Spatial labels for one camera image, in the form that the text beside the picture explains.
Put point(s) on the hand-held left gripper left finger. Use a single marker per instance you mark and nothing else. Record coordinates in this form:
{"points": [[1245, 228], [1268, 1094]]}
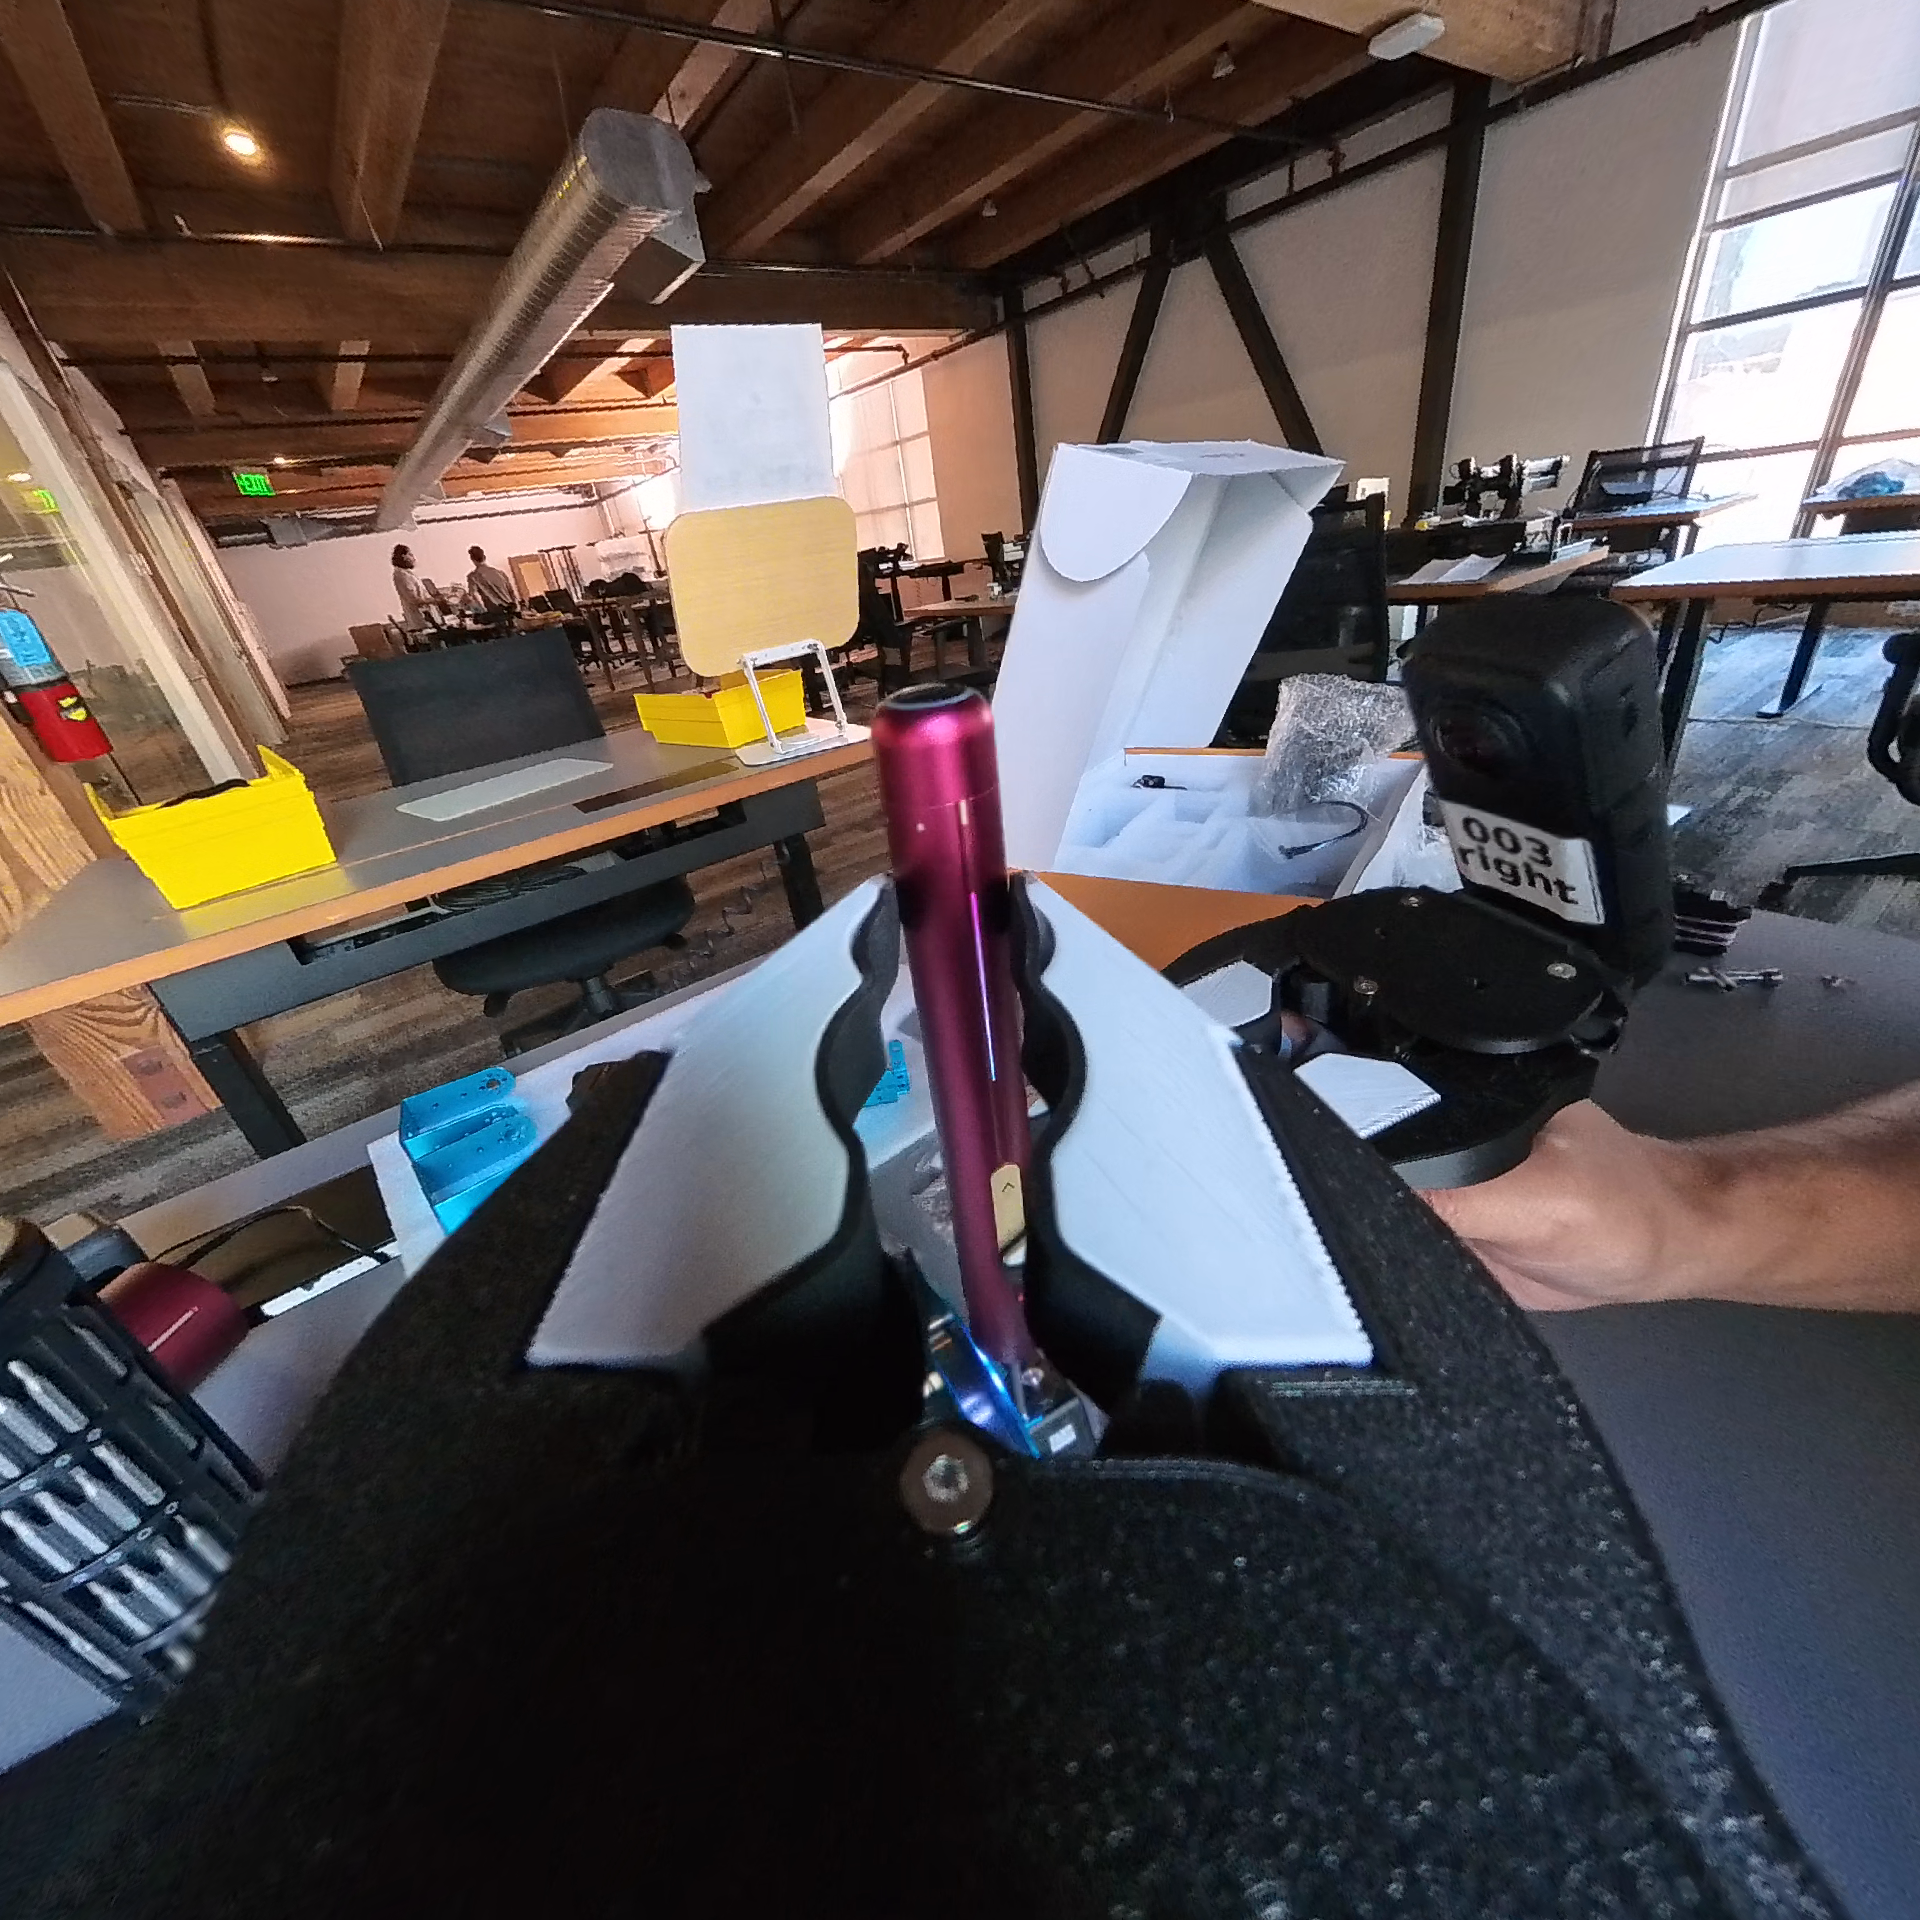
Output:
{"points": [[704, 1184]]}

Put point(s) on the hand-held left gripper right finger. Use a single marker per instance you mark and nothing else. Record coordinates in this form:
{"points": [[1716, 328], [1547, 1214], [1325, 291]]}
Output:
{"points": [[1214, 1202]]}

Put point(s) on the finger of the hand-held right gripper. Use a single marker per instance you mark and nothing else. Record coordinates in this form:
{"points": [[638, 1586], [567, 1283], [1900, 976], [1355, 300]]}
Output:
{"points": [[1238, 997], [1373, 1096]]}

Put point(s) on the red electric screwdriver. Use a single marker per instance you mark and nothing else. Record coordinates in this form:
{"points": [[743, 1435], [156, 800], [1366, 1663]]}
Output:
{"points": [[945, 932]]}

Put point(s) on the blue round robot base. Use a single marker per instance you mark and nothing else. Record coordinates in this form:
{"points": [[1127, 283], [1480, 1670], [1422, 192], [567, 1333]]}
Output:
{"points": [[984, 1402]]}

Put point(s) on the wood-edged grey desk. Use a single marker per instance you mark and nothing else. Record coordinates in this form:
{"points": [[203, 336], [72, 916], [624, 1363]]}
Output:
{"points": [[451, 869], [1771, 567]]}

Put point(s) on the person's right hand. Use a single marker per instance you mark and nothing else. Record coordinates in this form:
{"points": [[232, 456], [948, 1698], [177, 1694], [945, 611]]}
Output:
{"points": [[1589, 1214]]}

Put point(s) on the grey bubble wrap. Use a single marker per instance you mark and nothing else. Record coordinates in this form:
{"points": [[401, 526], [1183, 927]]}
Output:
{"points": [[1319, 735]]}

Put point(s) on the group of blue metal brackets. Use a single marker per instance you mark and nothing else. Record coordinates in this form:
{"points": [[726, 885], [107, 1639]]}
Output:
{"points": [[464, 1141]]}

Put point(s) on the loose metal screws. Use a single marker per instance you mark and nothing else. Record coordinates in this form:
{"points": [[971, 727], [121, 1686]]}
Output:
{"points": [[1725, 980]]}

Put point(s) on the black mesh office chair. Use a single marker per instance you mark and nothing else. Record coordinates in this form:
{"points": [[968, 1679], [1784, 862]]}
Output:
{"points": [[1635, 475]]}

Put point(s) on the white foam sheet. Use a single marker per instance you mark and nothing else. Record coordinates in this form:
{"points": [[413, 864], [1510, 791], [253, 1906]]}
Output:
{"points": [[395, 1194]]}

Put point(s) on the white and orange open box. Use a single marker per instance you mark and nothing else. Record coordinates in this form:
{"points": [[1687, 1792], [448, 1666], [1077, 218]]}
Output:
{"points": [[1109, 675]]}

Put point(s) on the white flat keyboard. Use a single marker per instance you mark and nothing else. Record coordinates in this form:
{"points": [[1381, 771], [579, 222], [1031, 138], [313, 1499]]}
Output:
{"points": [[504, 787]]}

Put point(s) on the yellow plastic bin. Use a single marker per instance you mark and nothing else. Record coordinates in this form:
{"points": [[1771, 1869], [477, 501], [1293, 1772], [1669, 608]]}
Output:
{"points": [[212, 832], [704, 716]]}

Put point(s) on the large grid window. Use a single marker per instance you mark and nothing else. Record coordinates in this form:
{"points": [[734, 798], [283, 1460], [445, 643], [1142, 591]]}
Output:
{"points": [[1799, 300]]}

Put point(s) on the red cylindrical case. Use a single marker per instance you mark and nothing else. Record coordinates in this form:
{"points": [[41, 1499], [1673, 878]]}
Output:
{"points": [[182, 1320]]}

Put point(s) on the wooden pillar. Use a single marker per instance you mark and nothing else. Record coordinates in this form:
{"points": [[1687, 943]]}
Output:
{"points": [[128, 1066]]}

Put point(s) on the gold rounded board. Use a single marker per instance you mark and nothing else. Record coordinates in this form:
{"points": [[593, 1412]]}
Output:
{"points": [[757, 594]]}

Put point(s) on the black screwdriver bit holder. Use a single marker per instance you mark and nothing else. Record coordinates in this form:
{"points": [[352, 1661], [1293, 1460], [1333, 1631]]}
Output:
{"points": [[107, 1470]]}

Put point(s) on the white smoke detector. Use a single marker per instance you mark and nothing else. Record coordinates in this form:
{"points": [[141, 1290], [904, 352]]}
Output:
{"points": [[1406, 32]]}

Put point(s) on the blank white card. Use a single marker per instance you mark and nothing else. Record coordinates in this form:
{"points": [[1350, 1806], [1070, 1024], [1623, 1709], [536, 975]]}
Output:
{"points": [[751, 413]]}

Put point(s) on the red fire extinguisher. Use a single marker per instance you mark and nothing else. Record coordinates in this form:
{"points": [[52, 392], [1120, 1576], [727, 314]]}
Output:
{"points": [[61, 722]]}

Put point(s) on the silver duct with capped end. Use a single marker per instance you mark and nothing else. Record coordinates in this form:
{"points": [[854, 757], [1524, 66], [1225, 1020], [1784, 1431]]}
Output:
{"points": [[600, 211]]}

